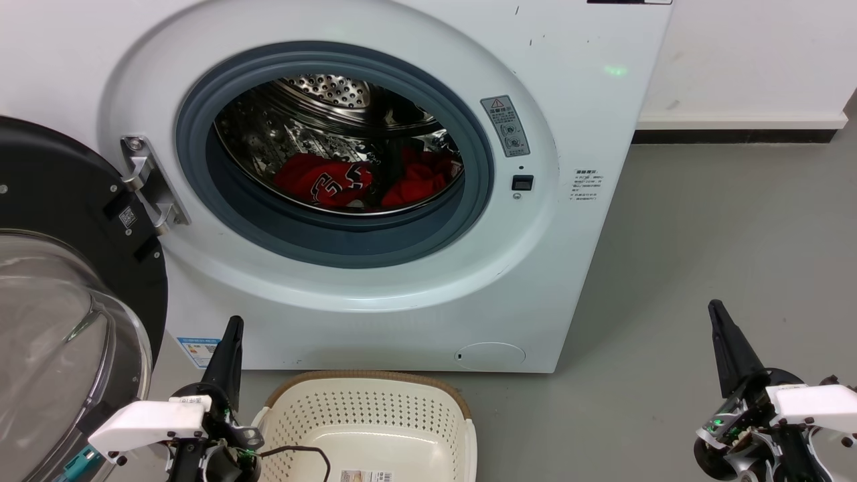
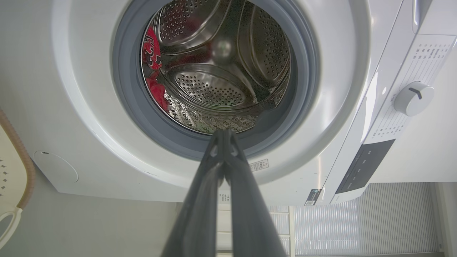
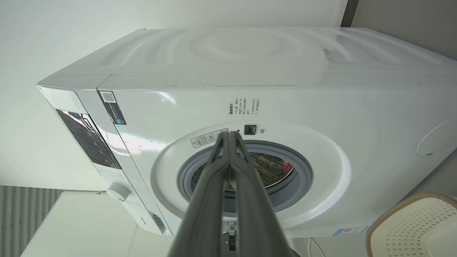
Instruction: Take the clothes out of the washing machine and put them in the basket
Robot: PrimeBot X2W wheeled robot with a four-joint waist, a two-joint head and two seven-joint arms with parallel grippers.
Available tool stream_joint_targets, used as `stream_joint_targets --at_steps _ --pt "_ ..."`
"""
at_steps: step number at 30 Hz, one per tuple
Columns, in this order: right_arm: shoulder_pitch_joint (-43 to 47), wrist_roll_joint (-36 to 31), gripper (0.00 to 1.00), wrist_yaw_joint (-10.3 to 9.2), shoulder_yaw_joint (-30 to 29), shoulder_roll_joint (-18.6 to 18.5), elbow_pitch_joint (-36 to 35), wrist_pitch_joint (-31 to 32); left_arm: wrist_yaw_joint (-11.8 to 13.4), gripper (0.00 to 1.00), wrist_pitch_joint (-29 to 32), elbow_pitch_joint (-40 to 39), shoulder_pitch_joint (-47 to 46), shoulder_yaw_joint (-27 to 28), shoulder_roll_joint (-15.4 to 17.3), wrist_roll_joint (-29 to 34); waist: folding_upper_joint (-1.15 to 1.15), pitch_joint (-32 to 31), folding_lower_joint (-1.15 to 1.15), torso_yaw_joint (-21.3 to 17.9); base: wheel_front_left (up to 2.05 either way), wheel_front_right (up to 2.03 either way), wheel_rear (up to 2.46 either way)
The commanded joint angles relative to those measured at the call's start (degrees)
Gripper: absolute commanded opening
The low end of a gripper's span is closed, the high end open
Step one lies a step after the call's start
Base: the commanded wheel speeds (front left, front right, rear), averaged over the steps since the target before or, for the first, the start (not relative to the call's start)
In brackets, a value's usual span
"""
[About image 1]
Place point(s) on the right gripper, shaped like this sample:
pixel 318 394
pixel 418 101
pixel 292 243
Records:
pixel 743 428

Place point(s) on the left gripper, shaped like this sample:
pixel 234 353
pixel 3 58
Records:
pixel 227 448

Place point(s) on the red garment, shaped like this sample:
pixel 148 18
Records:
pixel 315 177

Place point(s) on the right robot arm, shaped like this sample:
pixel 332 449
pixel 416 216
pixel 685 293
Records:
pixel 843 382

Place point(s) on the cream perforated laundry basket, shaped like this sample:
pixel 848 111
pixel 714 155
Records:
pixel 375 415

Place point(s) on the black washer door with glass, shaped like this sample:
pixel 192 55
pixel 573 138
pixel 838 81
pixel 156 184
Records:
pixel 60 201

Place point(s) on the blue energy label sticker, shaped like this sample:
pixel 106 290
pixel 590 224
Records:
pixel 197 351

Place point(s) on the grey rubber door gasket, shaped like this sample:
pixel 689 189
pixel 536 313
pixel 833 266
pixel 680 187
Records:
pixel 335 244

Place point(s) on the teal connector plug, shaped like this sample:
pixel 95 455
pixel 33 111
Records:
pixel 80 462

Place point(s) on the QR code sticker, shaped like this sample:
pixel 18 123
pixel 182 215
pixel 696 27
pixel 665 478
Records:
pixel 127 217

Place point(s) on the silver metal door hinge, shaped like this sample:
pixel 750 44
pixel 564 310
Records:
pixel 150 184

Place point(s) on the small white text label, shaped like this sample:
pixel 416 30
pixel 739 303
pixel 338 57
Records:
pixel 586 185

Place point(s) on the white and black baseboard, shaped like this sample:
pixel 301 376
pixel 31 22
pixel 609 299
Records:
pixel 736 128

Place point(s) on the round white filter cover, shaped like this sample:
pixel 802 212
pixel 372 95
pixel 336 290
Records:
pixel 490 356

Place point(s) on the perforated stainless steel drum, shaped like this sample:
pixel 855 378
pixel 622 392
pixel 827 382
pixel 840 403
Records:
pixel 281 127

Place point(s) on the black door latch socket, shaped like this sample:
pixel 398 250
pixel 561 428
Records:
pixel 523 183

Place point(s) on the white front-load washing machine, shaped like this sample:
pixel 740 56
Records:
pixel 589 80

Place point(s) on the grey warning sticker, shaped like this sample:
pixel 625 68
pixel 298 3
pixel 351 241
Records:
pixel 505 127

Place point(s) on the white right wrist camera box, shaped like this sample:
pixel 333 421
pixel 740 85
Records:
pixel 817 405

